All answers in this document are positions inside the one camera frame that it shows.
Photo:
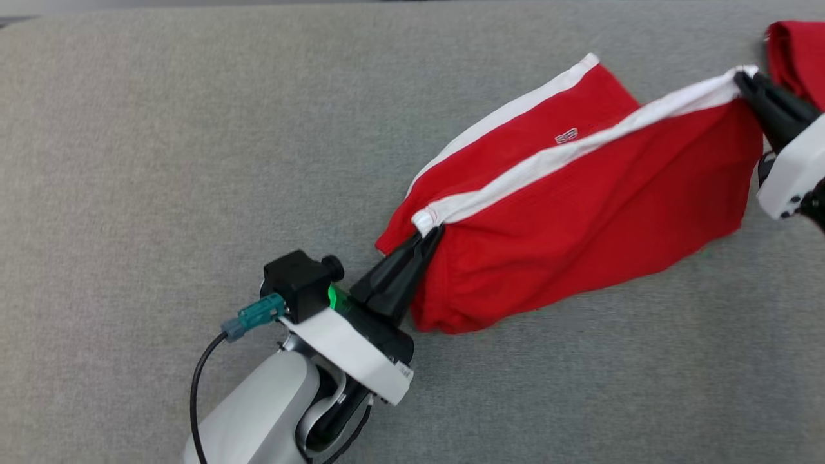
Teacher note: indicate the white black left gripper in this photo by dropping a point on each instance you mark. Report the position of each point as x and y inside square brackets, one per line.
[361, 351]

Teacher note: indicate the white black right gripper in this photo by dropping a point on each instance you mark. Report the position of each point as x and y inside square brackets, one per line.
[796, 167]

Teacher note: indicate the red white jersey shirt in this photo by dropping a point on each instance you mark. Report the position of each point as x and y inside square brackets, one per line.
[802, 58]

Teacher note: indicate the red white sports shorts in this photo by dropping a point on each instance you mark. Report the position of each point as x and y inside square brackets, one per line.
[580, 212]

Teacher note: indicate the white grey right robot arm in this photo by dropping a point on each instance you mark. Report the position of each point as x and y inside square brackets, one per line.
[815, 209]

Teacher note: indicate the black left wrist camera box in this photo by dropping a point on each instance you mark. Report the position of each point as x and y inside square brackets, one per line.
[296, 283]

